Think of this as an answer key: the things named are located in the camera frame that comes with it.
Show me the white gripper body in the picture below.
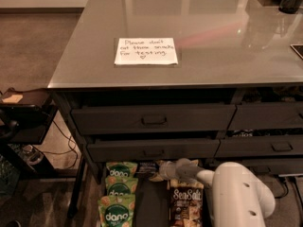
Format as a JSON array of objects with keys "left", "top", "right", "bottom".
[{"left": 159, "top": 158, "right": 202, "bottom": 182}]

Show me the blue kettle chip bag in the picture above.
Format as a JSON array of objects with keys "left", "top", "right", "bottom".
[{"left": 135, "top": 162, "right": 159, "bottom": 178}]

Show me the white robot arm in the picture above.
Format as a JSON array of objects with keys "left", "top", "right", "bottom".
[{"left": 157, "top": 158, "right": 276, "bottom": 227}]

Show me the middle tan chip bag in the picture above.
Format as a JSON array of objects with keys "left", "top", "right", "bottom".
[{"left": 170, "top": 179, "right": 204, "bottom": 189}]

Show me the middle left dark drawer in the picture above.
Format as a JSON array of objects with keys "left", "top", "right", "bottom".
[{"left": 87, "top": 138, "right": 219, "bottom": 162}]

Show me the dark drawer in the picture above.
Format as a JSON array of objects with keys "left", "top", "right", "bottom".
[
  {"left": 215, "top": 135, "right": 303, "bottom": 158},
  {"left": 205, "top": 157, "right": 303, "bottom": 175},
  {"left": 229, "top": 102, "right": 303, "bottom": 131},
  {"left": 87, "top": 138, "right": 219, "bottom": 162},
  {"left": 71, "top": 104, "right": 236, "bottom": 135}
]

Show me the brown sea salt bag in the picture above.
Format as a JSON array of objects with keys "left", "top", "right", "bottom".
[{"left": 169, "top": 187, "right": 203, "bottom": 227}]

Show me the back green dang bag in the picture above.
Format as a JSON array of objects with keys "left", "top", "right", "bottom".
[{"left": 106, "top": 162, "right": 137, "bottom": 177}]

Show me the green dang bag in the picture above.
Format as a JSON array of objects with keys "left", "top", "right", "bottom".
[
  {"left": 105, "top": 176, "right": 138, "bottom": 196},
  {"left": 98, "top": 194, "right": 135, "bottom": 227},
  {"left": 106, "top": 162, "right": 137, "bottom": 177}
]

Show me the middle green dang bag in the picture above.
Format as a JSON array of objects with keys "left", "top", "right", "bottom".
[{"left": 105, "top": 176, "right": 138, "bottom": 196}]

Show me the front green dang bag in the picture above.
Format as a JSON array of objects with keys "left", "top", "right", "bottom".
[{"left": 98, "top": 194, "right": 135, "bottom": 227}]

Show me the top left dark drawer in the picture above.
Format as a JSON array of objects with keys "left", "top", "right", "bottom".
[{"left": 71, "top": 104, "right": 236, "bottom": 135}]

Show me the top right dark drawer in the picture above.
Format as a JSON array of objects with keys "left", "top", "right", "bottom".
[{"left": 229, "top": 102, "right": 303, "bottom": 131}]

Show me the grey counter cabinet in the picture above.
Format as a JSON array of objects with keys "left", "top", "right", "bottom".
[{"left": 46, "top": 0, "right": 303, "bottom": 219}]

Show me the middle right dark drawer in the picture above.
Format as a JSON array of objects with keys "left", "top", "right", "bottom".
[{"left": 215, "top": 135, "right": 303, "bottom": 158}]

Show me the bottom right dark drawer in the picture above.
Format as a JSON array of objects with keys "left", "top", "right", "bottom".
[{"left": 205, "top": 157, "right": 303, "bottom": 175}]

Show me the dark tablet on counter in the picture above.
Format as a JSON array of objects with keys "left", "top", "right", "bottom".
[{"left": 291, "top": 44, "right": 303, "bottom": 60}]

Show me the white handwritten paper note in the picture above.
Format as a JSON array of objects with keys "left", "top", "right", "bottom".
[{"left": 115, "top": 38, "right": 178, "bottom": 65}]

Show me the black side shelf unit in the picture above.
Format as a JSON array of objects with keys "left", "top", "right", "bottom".
[{"left": 0, "top": 88, "right": 58, "bottom": 176}]

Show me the tan sticky note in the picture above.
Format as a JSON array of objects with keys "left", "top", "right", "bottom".
[{"left": 2, "top": 94, "right": 23, "bottom": 104}]

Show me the black cable left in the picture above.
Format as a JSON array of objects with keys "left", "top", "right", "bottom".
[{"left": 41, "top": 111, "right": 80, "bottom": 170}]

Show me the black floor cable right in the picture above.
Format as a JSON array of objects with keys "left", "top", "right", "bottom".
[{"left": 274, "top": 175, "right": 290, "bottom": 201}]

